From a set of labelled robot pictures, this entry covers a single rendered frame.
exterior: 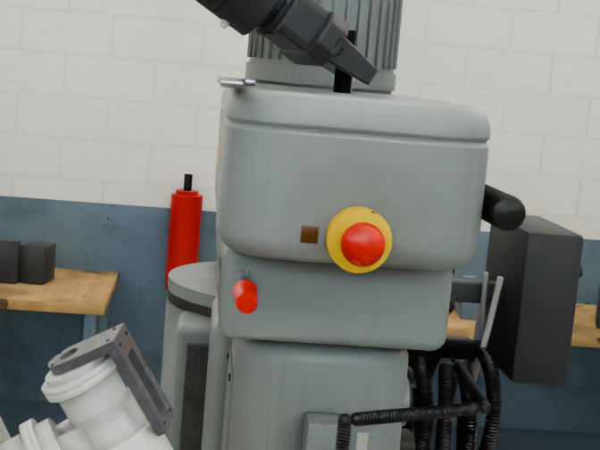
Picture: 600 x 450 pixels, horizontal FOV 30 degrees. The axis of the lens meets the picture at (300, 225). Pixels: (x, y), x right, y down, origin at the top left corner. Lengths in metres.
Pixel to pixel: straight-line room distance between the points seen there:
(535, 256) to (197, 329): 0.50
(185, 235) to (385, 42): 3.97
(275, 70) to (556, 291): 0.48
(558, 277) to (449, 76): 4.07
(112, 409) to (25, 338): 4.78
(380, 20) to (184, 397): 0.63
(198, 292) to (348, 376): 0.57
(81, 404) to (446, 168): 0.41
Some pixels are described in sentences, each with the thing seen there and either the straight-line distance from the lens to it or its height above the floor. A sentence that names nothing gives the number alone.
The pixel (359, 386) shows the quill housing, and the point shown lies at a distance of 1.22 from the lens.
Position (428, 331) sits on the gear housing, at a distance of 1.18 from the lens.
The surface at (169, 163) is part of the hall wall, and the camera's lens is 5.47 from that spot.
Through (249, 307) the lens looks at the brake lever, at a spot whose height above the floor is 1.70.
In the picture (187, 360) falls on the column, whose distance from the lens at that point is 1.67.
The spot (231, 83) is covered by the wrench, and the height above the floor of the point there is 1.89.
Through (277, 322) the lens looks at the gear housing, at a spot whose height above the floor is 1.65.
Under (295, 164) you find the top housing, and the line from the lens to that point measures 1.03.
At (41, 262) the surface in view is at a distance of 5.07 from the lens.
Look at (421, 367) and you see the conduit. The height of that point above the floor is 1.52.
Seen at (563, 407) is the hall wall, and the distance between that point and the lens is 5.99.
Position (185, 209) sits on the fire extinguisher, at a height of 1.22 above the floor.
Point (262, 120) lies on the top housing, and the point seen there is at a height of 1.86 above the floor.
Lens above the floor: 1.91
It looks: 8 degrees down
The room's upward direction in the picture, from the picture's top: 5 degrees clockwise
